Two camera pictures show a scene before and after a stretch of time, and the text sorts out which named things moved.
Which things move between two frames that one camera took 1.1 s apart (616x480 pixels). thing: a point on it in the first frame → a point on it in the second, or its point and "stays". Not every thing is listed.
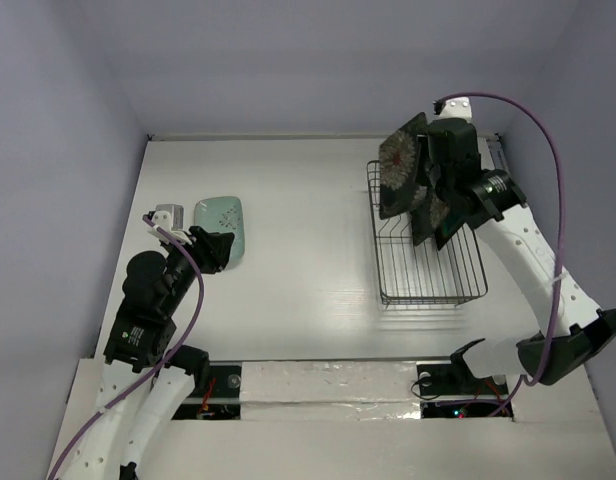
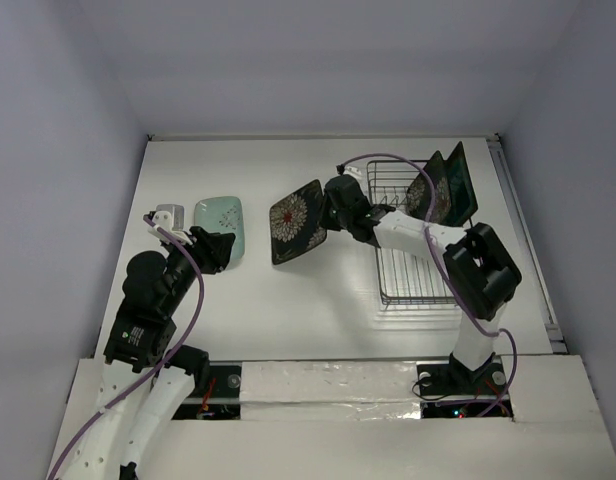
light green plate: (223, 214) stays
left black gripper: (211, 247) stays
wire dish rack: (422, 274) stays
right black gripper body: (439, 179) → (333, 201)
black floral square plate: (398, 156) → (296, 223)
